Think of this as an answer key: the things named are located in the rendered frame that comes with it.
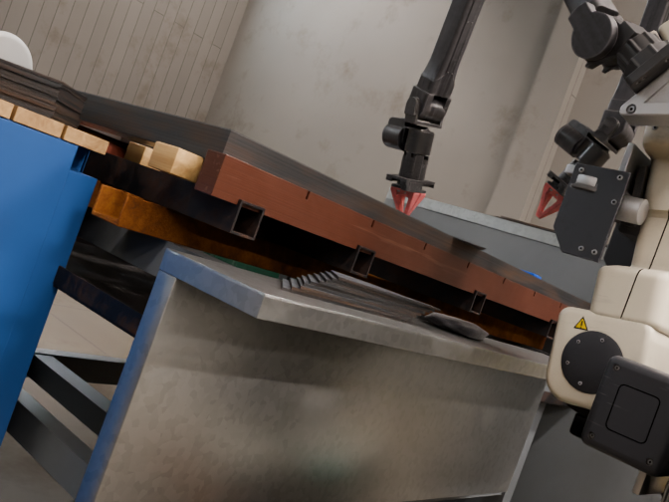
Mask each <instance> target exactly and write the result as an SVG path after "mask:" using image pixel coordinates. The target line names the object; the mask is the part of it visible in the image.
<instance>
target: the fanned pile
mask: <svg viewBox="0 0 669 502"><path fill-rule="evenodd" d="M282 290H283V291H287V292H290V293H294V294H298V295H302V296H305V297H309V298H313V299H317V300H320V301H324V302H328V303H332V304H335V305H339V306H343V307H347V308H350V309H354V310H358V311H362V312H365V313H369V314H373V315H376V316H379V317H383V318H387V319H391V320H394V321H398V322H401V320H405V321H407V320H408V319H411V320H412V318H413V317H414V318H416V316H421V314H423V315H425V312H426V313H429V314H430V311H431V312H435V310H436V311H441V309H438V308H436V307H433V306H430V305H428V304H425V303H422V302H419V301H417V300H414V299H411V298H408V297H406V296H403V295H400V294H397V293H395V292H392V291H389V290H386V289H384V288H381V287H378V286H375V285H373V284H370V283H367V282H364V281H362V280H359V279H356V278H353V277H350V276H347V275H345V274H342V273H339V272H336V271H333V270H331V271H330V272H328V271H325V272H324V273H322V272H319V274H316V273H314V274H313V275H310V274H308V275H307V276H303V275H302V276H301V278H300V277H297V279H293V278H290V280H287V279H282ZM407 318H408V319H407Z"/></svg>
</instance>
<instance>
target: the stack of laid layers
mask: <svg viewBox="0 0 669 502"><path fill-rule="evenodd" d="M78 92H79V91H78ZM79 93H81V94H82V95H84V96H85V97H87V99H86V102H84V107H83V110H82V112H83V114H82V115H80V119H81V121H80V123H79V125H80V126H84V127H86V128H89V129H91V130H94V131H96V132H99V133H101V134H104V135H106V136H109V137H111V138H114V139H116V140H119V141H121V142H124V143H126V144H129V142H130V141H132V142H135V143H138V144H141V145H144V146H147V147H150V148H152V149H153V148H154V146H155V143H156V142H157V141H160V142H163V143H166V144H170V145H173V146H176V147H180V148H182V149H184V150H187V151H189V152H191V153H194V154H196V155H198V156H201V157H203V158H204V159H205V156H206V154H207V151H208V149H212V150H215V151H219V152H222V153H226V154H228V155H230V156H233V157H235V158H237V159H239V160H242V161H244V162H246V163H248V164H251V165H253V166H255V167H257V168H260V169H262V170H264V171H266V172H269V173H271V174H273V175H275V176H278V177H280V178H282V179H284V180H287V181H289V182H291V183H293V184H295V185H297V186H299V187H301V188H304V189H306V190H308V191H310V192H313V193H315V194H317V195H319V196H322V197H324V198H326V199H328V200H331V201H333V202H335V203H337V204H340V205H342V206H344V207H346V208H349V209H351V210H353V211H355V212H358V213H360V214H362V215H364V216H367V217H369V218H371V219H373V220H376V221H378V222H380V223H382V224H385V225H387V226H389V227H391V228H394V229H396V230H398V231H400V232H403V233H405V234H407V235H409V236H412V237H414V238H416V239H418V240H421V241H423V242H425V243H427V244H430V245H432V246H434V247H436V248H439V249H441V250H443V251H445V252H448V253H450V254H452V255H454V256H457V257H459V258H461V259H463V260H466V261H468V262H470V263H472V264H475V265H477V266H479V267H481V268H484V269H486V270H488V271H490V272H493V273H495V274H497V275H499V276H502V277H504V278H506V279H508V280H511V281H513V282H515V283H517V284H520V285H522V286H524V287H526V288H529V289H531V290H533V291H535V292H538V293H540V294H542V295H545V296H547V297H549V298H551V299H554V300H556V301H558V302H560V303H563V304H565V305H567V306H569V307H574V308H580V309H585V310H589V309H590V306H591V304H589V303H587V302H586V301H584V300H582V299H580V298H578V297H576V296H574V295H572V294H570V293H568V292H565V291H563V290H561V289H559V288H557V287H555V286H553V285H551V284H549V283H547V282H545V281H543V280H541V279H539V278H537V277H534V276H532V275H530V274H528V273H526V272H524V271H522V270H520V269H518V268H516V267H514V266H512V265H510V264H508V263H505V262H503V261H501V260H499V259H497V258H495V257H493V256H491V255H489V254H487V253H485V252H483V251H481V250H479V249H477V248H474V247H472V246H470V245H468V244H466V243H464V242H462V241H460V240H458V239H456V238H454V237H452V236H450V235H448V234H445V233H443V232H441V231H439V230H437V229H435V228H433V227H431V226H429V225H427V224H425V223H423V222H421V221H419V220H416V219H414V218H412V217H410V216H408V215H406V214H404V213H402V212H400V211H398V210H396V209H394V208H392V207H390V206H388V205H385V204H383V203H381V202H379V201H377V200H375V199H373V198H371V197H369V196H367V195H365V194H363V193H361V192H359V191H356V190H354V189H352V188H350V187H348V186H346V185H344V184H342V183H340V182H338V181H336V180H334V179H332V178H330V177H327V176H325V175H323V174H321V173H319V172H317V171H315V170H313V169H311V168H309V167H307V166H305V165H303V164H301V163H299V162H296V161H294V160H292V159H290V158H288V157H286V156H284V155H282V154H280V153H278V152H276V151H274V150H272V149H270V148H267V147H265V146H263V145H261V144H259V143H257V142H255V141H253V140H251V139H249V138H247V137H245V136H243V135H241V134H238V133H236V132H234V131H232V130H230V129H227V128H223V127H219V126H215V125H209V124H205V123H201V122H197V121H193V120H189V119H185V118H181V117H177V116H173V115H169V114H165V113H161V112H158V111H154V110H150V109H146V108H142V107H138V106H134V105H130V104H126V103H122V102H118V101H114V100H110V99H106V98H103V97H99V96H95V95H91V94H87V93H83V92H79Z"/></svg>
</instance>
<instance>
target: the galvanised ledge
mask: <svg viewBox="0 0 669 502"><path fill-rule="evenodd" d="M159 269H160V270H162V271H163V272H165V273H167V274H169V275H171V276H173V277H175V278H177V279H179V280H181V281H183V282H185V283H187V284H189V285H191V286H193V287H195V288H197V289H199V290H201V291H203V292H205V293H207V294H209V295H211V296H213V297H215V298H217V299H219V300H221V301H223V302H225V303H227V304H229V305H231V306H233V307H235V308H237V309H239V310H241V311H243V312H245V313H247V314H249V315H251V316H253V317H255V318H257V319H261V320H266V321H270V322H275V323H280V324H285V325H289V326H294V327H299V328H304V329H308V330H313V331H318V332H323V333H327V334H332V335H337V336H341V337H346V338H351V339H356V340H360V341H365V342H370V343H375V344H379V345H384V346H389V347H394V348H398V349H403V350H408V351H411V352H416V353H421V354H426V355H430V356H435V357H440V358H445V359H449V360H454V361H459V362H463V363H468V364H473V365H478V366H482V367H487V368H492V369H497V370H501V371H506V372H511V373H516V374H520V375H525V376H530V377H538V378H543V379H547V378H546V374H547V368H548V364H549V359H550V356H547V355H545V354H541V353H538V352H534V351H531V350H527V349H524V348H520V347H517V346H513V345H510V344H506V343H502V342H499V341H495V340H492V339H488V338H485V339H484V340H473V339H469V338H466V337H463V336H461V335H458V334H455V333H453V332H450V331H447V330H444V329H441V328H439V327H437V326H435V325H433V324H432V323H430V322H428V321H424V320H421V319H417V318H414V317H413V318H412V320H411V319H408V318H407V319H408V320H407V321H405V320H401V322H398V321H394V320H391V319H387V318H383V317H379V316H376V315H373V314H369V313H365V312H362V311H358V310H354V309H350V308H347V307H343V306H339V305H335V304H332V303H328V302H324V301H320V300H317V299H313V298H309V297H305V296H302V295H298V294H294V293H290V292H287V291H283V290H282V280H279V279H276V278H272V277H269V276H265V275H262V274H258V273H255V272H251V271H247V270H244V269H240V268H237V267H233V266H230V265H226V264H223V263H219V262H215V261H212V260H208V259H205V258H201V257H198V256H194V255H191V254H187V253H183V252H180V251H176V250H173V249H169V248H166V250H165V253H164V256H163V258H162V261H161V264H160V267H159Z"/></svg>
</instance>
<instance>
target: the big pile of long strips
mask: <svg viewBox="0 0 669 502"><path fill-rule="evenodd" d="M86 99H87V97H85V96H84V95H82V94H81V93H79V92H78V91H76V90H75V89H73V88H72V87H70V86H69V85H67V84H66V83H64V82H62V81H59V80H57V79H54V78H51V77H49V76H46V75H43V74H41V73H38V72H35V71H33V70H30V69H27V68H25V67H22V66H19V65H17V64H14V63H11V62H9V61H6V60H3V59H1V58H0V100H3V101H6V102H8V103H11V104H13V105H15V106H18V107H21V108H23V109H26V110H28V111H31V112H33V113H36V114H39V115H41V116H44V117H46V118H49V119H51V120H54V121H56V122H59V123H61V124H64V125H66V126H71V127H73V128H78V126H79V123H80V121H81V119H80V115H82V114H83V112H82V110H83V107H84V102H86Z"/></svg>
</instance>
